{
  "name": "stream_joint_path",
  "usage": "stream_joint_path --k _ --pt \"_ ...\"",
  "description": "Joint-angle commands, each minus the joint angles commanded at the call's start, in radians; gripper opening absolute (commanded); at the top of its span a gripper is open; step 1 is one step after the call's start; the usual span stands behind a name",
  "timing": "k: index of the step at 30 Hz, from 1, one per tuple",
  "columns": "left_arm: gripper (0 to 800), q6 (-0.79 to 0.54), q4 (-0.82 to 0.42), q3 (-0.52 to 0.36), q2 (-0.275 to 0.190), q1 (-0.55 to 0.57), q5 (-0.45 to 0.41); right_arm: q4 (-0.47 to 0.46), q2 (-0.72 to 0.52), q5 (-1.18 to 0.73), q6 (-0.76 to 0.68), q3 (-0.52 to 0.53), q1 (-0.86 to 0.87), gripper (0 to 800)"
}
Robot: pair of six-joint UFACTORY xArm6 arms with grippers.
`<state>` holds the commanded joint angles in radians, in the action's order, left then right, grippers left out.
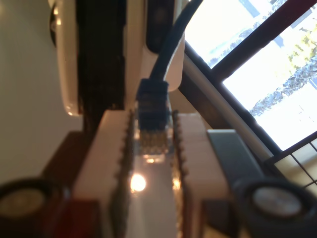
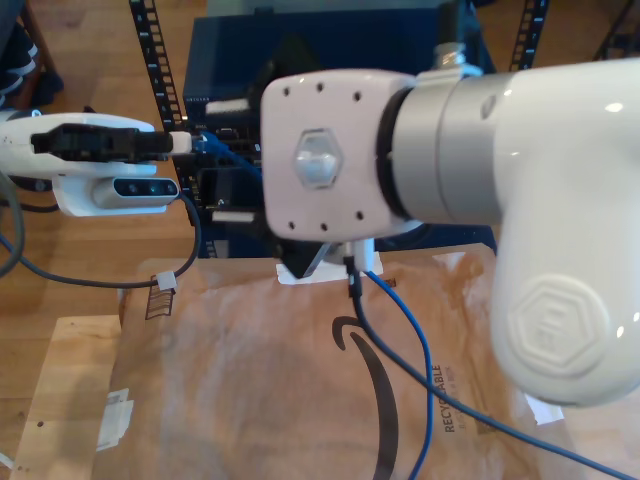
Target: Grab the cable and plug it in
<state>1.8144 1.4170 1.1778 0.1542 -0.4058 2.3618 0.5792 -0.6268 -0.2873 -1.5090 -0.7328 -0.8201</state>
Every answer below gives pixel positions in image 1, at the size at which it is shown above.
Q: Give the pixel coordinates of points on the window with dark frame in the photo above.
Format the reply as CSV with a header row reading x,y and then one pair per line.
x,y
272,99

